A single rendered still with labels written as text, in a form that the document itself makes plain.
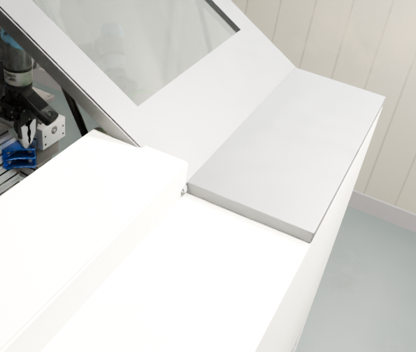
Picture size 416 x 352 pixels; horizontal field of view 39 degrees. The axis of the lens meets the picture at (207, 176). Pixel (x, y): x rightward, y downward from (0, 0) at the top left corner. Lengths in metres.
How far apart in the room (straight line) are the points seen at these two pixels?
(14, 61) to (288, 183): 0.80
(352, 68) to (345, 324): 1.42
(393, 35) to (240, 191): 2.28
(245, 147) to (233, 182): 0.14
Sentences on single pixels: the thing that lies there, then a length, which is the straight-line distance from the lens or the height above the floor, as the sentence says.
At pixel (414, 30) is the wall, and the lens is 3.34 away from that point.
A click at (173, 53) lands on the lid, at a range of 1.49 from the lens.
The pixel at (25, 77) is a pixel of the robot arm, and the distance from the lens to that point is 1.66.
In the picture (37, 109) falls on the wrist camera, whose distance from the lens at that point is 1.68.
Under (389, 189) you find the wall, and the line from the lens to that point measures 3.75.
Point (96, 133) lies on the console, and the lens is 1.23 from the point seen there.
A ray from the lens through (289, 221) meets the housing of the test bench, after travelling 1.15.
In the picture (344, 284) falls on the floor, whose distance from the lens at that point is 3.30.
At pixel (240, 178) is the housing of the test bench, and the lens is 1.24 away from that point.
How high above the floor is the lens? 2.21
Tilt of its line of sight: 36 degrees down
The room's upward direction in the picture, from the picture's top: 10 degrees clockwise
